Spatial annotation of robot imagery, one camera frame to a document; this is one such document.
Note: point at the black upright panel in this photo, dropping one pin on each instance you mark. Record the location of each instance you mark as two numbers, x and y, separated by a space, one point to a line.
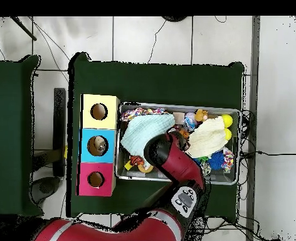
59 113

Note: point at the plain wooden block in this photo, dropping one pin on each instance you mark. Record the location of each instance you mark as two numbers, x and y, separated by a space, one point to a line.
178 117

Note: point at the dark grey floor base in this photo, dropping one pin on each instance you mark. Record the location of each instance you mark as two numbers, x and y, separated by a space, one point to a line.
46 187

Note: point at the dark green table cloth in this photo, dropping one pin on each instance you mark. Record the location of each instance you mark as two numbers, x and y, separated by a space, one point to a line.
158 82
10 113

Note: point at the mint green muslin cloth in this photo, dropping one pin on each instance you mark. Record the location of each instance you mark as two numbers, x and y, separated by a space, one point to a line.
140 133

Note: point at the wooden box with three holes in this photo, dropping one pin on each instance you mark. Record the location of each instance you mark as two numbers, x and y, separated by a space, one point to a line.
87 120

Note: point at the crumpled confetti print paper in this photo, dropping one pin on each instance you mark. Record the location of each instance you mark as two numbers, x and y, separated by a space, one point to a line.
130 114

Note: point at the yellow ball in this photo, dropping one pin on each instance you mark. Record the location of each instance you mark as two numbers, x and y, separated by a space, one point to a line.
228 134
227 120

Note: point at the crushed clear bottle blue label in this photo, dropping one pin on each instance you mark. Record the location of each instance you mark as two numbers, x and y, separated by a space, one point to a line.
190 121

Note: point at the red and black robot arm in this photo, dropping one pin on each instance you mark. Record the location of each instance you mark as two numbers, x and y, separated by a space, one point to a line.
178 163

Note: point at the blue spiky ball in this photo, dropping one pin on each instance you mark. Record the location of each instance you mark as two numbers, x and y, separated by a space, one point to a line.
217 160

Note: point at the orange tiger plush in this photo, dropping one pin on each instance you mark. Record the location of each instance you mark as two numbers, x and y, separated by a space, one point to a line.
137 160

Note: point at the black round object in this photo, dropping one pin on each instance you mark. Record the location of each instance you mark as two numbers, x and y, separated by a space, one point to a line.
174 18

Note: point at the brown plush animal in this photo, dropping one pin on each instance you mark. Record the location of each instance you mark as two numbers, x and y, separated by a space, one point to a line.
201 115

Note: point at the yellow block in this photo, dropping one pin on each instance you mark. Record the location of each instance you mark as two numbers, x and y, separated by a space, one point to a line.
128 165

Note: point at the black tripod leg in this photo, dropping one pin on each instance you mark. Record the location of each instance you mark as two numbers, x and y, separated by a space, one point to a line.
23 28

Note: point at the cream muslin cloth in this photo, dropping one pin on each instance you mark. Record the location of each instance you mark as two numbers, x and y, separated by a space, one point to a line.
208 138

